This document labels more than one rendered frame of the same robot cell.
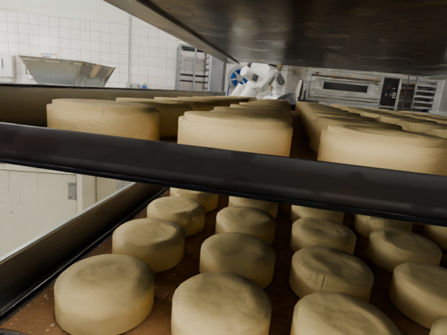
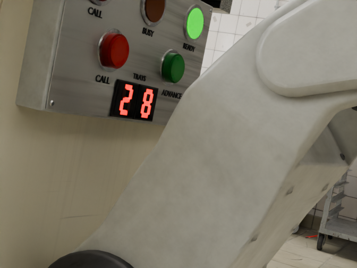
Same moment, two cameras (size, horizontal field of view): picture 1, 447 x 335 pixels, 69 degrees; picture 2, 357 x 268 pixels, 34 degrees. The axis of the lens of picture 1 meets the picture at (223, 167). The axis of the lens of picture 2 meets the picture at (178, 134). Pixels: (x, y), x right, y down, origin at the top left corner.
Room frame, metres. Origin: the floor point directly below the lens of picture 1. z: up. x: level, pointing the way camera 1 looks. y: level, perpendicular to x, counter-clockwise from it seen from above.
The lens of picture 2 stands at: (1.44, -0.39, 0.73)
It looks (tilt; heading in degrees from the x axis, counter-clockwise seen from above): 3 degrees down; 34
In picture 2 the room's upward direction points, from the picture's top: 11 degrees clockwise
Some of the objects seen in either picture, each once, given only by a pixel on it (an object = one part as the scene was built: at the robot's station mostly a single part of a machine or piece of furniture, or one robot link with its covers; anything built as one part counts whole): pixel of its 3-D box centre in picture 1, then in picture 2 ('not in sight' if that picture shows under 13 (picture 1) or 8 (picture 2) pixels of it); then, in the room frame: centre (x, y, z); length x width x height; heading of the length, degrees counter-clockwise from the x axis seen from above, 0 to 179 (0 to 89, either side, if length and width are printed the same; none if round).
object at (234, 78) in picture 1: (237, 99); not in sight; (5.72, -0.12, 1.10); 0.41 x 0.17 x 1.10; 99
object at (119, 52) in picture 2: not in sight; (112, 50); (1.83, -0.04, 0.76); 0.03 x 0.02 x 0.03; 4
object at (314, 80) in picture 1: (337, 114); not in sight; (5.42, -1.78, 1.00); 1.56 x 1.20 x 2.01; 99
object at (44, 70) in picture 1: (74, 76); not in sight; (1.81, 0.84, 1.25); 0.56 x 0.29 x 0.14; 4
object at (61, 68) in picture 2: not in sight; (130, 47); (1.87, -0.02, 0.77); 0.24 x 0.04 x 0.14; 4
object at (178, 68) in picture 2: not in sight; (171, 67); (1.92, -0.04, 0.76); 0.03 x 0.02 x 0.03; 4
